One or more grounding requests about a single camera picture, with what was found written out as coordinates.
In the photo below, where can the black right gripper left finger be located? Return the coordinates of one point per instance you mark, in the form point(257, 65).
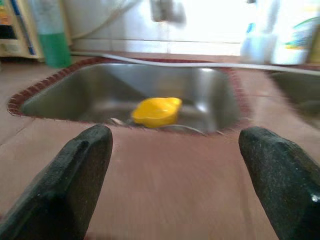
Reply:
point(57, 195)

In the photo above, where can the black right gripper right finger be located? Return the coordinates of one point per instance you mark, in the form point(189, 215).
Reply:
point(287, 195)

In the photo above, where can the round steel plate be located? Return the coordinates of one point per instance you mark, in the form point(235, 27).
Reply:
point(185, 128)

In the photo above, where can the yellow plastic bowl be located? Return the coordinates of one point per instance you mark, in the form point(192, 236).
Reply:
point(155, 112)

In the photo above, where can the small steel sink basin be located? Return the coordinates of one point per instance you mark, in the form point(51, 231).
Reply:
point(300, 87)

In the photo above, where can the large steel sink basin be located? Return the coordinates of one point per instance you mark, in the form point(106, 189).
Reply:
point(87, 90)

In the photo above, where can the white detergent bottle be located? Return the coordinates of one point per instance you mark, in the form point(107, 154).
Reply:
point(292, 50)

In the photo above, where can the green dish soap bottle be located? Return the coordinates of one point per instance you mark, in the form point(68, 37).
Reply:
point(53, 47)

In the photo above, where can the translucent plastic cup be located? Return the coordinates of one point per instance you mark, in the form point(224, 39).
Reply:
point(257, 50)

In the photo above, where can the yellowish jar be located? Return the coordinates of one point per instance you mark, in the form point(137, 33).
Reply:
point(315, 45)

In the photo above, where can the blue white toothbrush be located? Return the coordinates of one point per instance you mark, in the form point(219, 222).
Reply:
point(250, 28)

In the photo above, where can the beige water ionizer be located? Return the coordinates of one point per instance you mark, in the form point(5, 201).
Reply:
point(15, 30)

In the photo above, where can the thin white tube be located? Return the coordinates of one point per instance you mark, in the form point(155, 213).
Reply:
point(98, 28)

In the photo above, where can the grey wall faucet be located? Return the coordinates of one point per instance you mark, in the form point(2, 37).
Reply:
point(167, 10)

